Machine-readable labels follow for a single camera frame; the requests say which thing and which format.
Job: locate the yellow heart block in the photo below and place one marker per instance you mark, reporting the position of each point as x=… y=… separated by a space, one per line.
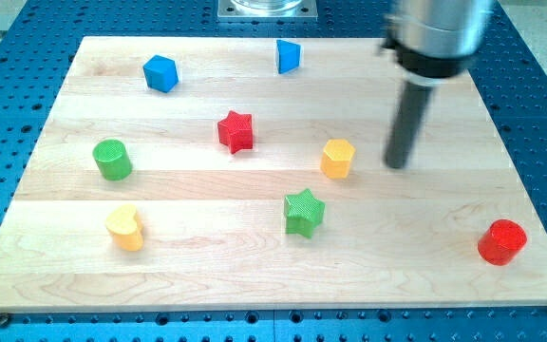
x=125 y=227

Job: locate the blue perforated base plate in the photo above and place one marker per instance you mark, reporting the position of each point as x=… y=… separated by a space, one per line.
x=38 y=42

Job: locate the green star block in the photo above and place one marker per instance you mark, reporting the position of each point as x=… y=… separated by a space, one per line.
x=303 y=212

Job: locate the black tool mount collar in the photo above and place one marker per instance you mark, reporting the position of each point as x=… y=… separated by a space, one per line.
x=425 y=66

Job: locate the red cylinder block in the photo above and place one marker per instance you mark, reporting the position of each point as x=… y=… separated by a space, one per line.
x=503 y=240

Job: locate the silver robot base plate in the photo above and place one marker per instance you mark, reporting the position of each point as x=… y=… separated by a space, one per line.
x=237 y=10

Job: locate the blue cube block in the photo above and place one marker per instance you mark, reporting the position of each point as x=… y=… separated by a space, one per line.
x=160 y=73

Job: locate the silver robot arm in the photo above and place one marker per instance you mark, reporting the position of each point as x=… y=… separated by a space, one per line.
x=433 y=40

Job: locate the wooden board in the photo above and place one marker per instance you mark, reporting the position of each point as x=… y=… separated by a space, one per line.
x=213 y=222

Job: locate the yellow hexagon block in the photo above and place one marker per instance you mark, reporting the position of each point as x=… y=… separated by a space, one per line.
x=336 y=159

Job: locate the green cylinder block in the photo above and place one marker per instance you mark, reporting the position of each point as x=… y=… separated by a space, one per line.
x=112 y=159

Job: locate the blue triangle block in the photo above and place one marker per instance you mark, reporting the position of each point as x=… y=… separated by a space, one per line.
x=288 y=56

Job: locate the red star block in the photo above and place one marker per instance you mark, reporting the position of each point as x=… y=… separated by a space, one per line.
x=236 y=131

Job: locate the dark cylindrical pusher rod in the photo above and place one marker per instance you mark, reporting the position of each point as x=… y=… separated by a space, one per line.
x=407 y=122

